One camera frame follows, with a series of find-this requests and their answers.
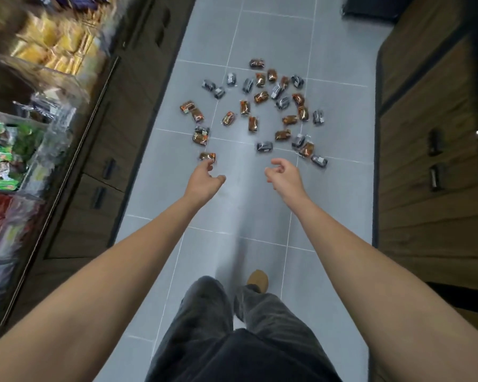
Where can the scatter of grey snack packets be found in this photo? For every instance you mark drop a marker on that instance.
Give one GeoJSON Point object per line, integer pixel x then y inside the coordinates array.
{"type": "Point", "coordinates": [283, 102]}

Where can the pile of purple packets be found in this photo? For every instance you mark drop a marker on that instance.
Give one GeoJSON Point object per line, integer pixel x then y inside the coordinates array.
{"type": "Point", "coordinates": [73, 3]}

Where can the person's right hand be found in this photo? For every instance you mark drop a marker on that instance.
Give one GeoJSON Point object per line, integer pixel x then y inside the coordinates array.
{"type": "Point", "coordinates": [287, 179]}

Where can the pile of yellow packets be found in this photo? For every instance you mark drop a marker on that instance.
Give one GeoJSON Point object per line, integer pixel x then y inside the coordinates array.
{"type": "Point", "coordinates": [57, 43]}

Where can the black floor mat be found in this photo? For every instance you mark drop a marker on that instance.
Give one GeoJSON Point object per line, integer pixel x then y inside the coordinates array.
{"type": "Point", "coordinates": [372, 7]}

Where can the dark wooden drawer cabinet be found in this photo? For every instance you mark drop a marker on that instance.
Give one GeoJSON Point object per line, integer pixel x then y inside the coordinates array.
{"type": "Point", "coordinates": [135, 95]}
{"type": "Point", "coordinates": [430, 95]}

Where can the pile of red packets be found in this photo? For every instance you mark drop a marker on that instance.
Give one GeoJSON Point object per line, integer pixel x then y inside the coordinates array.
{"type": "Point", "coordinates": [0, 218]}

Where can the person's right forearm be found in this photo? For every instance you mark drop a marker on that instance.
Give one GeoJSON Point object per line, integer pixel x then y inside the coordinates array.
{"type": "Point", "coordinates": [382, 298]}

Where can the person's right thumb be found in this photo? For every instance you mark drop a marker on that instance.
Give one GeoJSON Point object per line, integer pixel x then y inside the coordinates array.
{"type": "Point", "coordinates": [270, 174]}

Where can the scatter of orange snack packets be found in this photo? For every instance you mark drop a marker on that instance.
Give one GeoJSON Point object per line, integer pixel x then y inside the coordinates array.
{"type": "Point", "coordinates": [256, 124]}

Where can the brown shoe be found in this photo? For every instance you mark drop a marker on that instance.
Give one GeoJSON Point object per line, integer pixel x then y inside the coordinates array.
{"type": "Point", "coordinates": [258, 280]}

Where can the clear plastic display bin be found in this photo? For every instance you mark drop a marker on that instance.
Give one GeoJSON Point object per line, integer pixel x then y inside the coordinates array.
{"type": "Point", "coordinates": [47, 111]}

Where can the person's left thumb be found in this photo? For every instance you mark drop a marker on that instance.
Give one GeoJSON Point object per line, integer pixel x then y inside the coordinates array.
{"type": "Point", "coordinates": [218, 180]}

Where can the dark grey trousers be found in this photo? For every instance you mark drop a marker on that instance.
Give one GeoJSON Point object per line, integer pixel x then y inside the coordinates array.
{"type": "Point", "coordinates": [239, 346]}

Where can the person's left hand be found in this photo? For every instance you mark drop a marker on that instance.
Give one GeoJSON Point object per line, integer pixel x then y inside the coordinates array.
{"type": "Point", "coordinates": [201, 184]}

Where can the pile of green packets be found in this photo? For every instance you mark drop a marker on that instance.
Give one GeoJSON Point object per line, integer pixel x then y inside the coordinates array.
{"type": "Point", "coordinates": [4, 159]}

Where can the person's left forearm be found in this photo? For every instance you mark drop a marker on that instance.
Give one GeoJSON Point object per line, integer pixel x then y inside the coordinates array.
{"type": "Point", "coordinates": [103, 282]}

